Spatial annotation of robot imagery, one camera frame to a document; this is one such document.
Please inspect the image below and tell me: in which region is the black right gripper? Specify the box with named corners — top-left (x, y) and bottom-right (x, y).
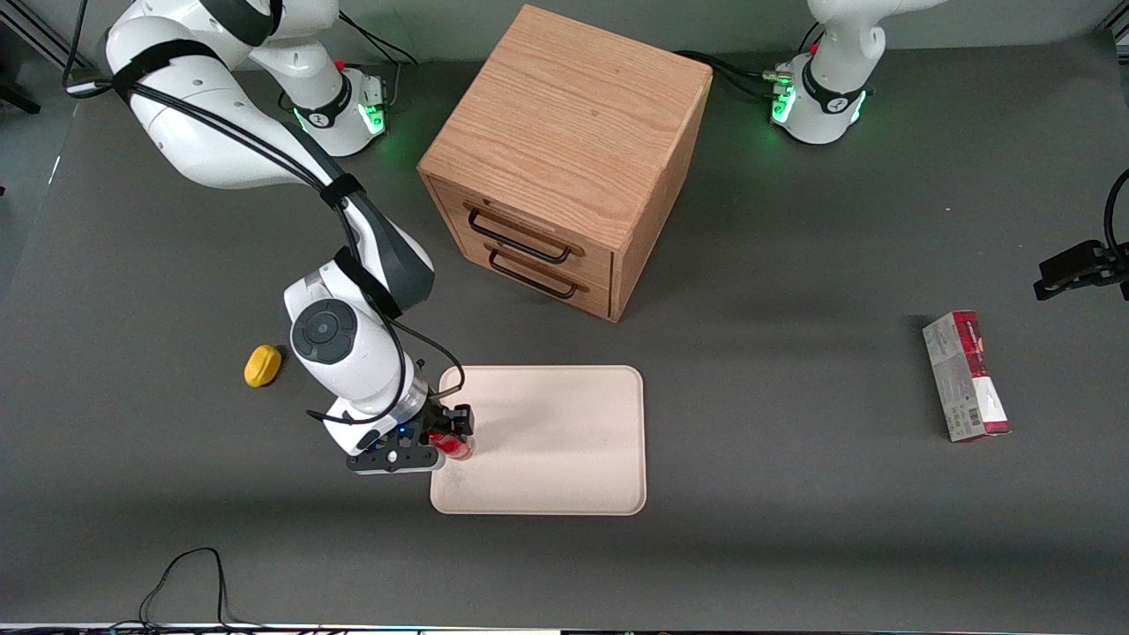
top-left (401, 404), bottom-right (476, 451)

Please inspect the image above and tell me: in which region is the beige rectangular tray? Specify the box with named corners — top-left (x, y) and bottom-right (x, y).
top-left (429, 364), bottom-right (648, 517)

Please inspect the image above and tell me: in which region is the yellow oval plastic object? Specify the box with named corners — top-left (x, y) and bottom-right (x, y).
top-left (243, 344), bottom-right (284, 390)

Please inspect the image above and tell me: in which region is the wooden drawer front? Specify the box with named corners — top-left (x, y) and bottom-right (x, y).
top-left (457, 231), bottom-right (613, 320)
top-left (435, 183), bottom-right (616, 285)

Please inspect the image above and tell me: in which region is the wooden drawer cabinet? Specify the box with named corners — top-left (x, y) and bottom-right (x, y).
top-left (417, 4), bottom-right (714, 324)

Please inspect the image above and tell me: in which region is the red white carton box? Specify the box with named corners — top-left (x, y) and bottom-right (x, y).
top-left (922, 310), bottom-right (1013, 445)

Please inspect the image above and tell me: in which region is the black tripod leg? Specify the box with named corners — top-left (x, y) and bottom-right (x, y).
top-left (0, 78), bottom-right (42, 116)

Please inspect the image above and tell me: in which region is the black clamp device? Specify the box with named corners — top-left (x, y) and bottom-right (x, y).
top-left (1033, 239), bottom-right (1129, 303)

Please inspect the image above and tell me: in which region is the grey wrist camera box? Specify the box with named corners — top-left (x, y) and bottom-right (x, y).
top-left (346, 444), bottom-right (447, 476)

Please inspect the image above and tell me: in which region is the black metal drawer handle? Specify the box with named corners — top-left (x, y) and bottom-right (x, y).
top-left (465, 205), bottom-right (572, 265)
top-left (488, 249), bottom-right (580, 300)

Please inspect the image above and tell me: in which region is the black looped table cable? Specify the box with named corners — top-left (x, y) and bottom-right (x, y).
top-left (137, 547), bottom-right (235, 629)

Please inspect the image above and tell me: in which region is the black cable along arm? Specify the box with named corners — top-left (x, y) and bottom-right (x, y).
top-left (66, 53), bottom-right (468, 426)

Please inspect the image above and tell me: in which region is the black right base cable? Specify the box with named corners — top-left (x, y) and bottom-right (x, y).
top-left (338, 11), bottom-right (419, 111)

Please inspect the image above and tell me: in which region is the black base cable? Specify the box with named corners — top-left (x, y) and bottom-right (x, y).
top-left (673, 49), bottom-right (795, 103)
top-left (338, 11), bottom-right (419, 111)

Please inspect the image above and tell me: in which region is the black left base cable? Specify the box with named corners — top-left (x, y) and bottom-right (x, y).
top-left (673, 49), bottom-right (795, 103)

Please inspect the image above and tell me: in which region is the aluminium frame profile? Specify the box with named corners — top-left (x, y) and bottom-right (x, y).
top-left (0, 0), bottom-right (70, 70)

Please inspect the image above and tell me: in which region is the black cable at clamp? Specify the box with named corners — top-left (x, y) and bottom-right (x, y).
top-left (1103, 168), bottom-right (1129, 265)

